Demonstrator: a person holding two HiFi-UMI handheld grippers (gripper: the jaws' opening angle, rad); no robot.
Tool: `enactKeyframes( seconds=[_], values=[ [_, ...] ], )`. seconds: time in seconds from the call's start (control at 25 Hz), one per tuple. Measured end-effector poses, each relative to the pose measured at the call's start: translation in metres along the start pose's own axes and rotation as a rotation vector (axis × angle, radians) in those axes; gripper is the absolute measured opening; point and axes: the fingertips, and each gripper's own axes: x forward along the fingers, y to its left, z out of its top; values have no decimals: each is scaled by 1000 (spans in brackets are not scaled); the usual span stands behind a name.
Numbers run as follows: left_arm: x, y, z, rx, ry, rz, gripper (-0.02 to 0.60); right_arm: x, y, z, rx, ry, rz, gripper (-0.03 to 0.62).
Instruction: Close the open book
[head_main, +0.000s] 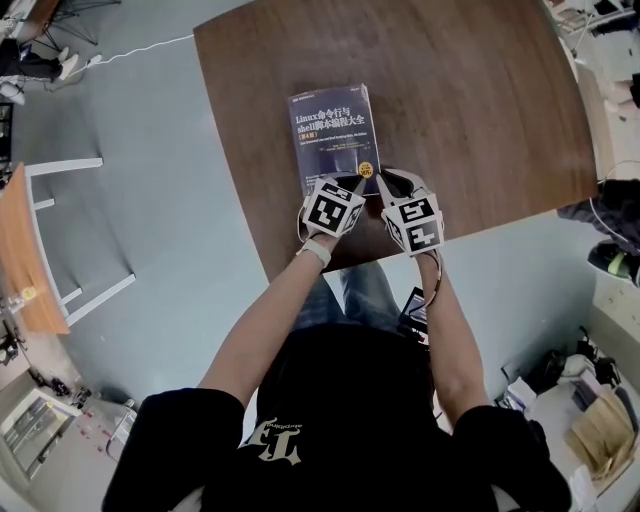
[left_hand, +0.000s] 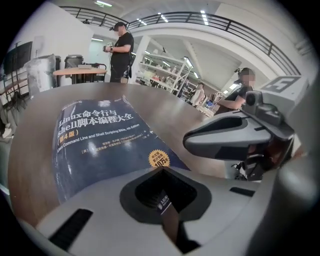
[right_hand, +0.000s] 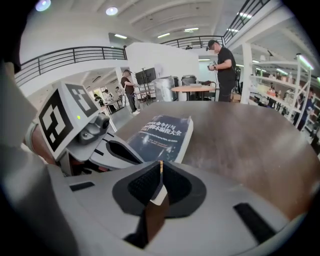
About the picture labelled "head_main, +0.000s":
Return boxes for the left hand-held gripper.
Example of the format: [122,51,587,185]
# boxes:
[298,173,369,244]

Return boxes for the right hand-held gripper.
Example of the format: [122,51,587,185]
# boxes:
[375,169,447,258]

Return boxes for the thick paperback book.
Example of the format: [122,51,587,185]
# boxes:
[287,83,382,199]

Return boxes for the person's right forearm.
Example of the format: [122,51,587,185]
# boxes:
[414,248,494,436]

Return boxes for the person's left forearm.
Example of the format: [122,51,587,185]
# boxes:
[197,234,335,401]

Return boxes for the dark wooden table white legs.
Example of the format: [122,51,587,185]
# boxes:
[192,0,600,281]

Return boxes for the person's blue jeans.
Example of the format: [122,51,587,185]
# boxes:
[294,259,404,334]

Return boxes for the black waist-worn device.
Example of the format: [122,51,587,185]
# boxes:
[398,286,431,346]

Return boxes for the person's black printed t-shirt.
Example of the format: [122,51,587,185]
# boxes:
[107,327,571,512]

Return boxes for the black bag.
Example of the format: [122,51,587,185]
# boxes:
[524,349,569,396]

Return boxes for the white box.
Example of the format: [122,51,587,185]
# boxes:
[507,377,539,411]

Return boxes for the brown table black tripod legs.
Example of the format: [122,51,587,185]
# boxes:
[19,0,124,47]

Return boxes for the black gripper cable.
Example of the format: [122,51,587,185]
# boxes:
[417,247,446,306]

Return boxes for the white floor cable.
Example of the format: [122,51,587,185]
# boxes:
[64,32,196,76]

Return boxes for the light wooden desk white frame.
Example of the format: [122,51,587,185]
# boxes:
[0,157,137,335]

